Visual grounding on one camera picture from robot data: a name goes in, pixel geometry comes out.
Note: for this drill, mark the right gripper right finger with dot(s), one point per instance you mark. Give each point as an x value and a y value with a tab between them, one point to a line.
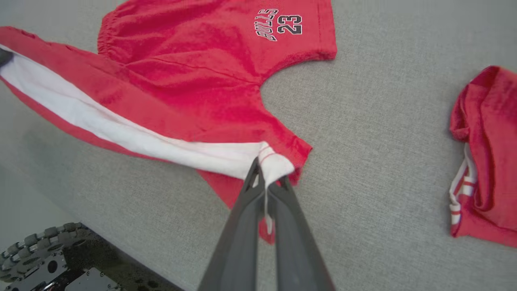
299	258

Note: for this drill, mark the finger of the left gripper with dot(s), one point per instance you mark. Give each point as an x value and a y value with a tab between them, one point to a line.
5	58

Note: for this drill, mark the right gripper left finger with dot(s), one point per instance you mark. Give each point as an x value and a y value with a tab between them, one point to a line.
238	250

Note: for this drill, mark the red shorts white stripe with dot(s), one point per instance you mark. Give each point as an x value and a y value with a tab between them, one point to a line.
181	72

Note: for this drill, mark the red basketball jersey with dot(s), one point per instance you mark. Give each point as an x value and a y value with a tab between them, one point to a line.
492	153

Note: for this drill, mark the black wheeled robot base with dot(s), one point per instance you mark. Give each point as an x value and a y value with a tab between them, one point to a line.
60	262

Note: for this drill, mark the grey fabric sofa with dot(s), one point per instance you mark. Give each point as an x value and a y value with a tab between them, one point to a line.
363	141

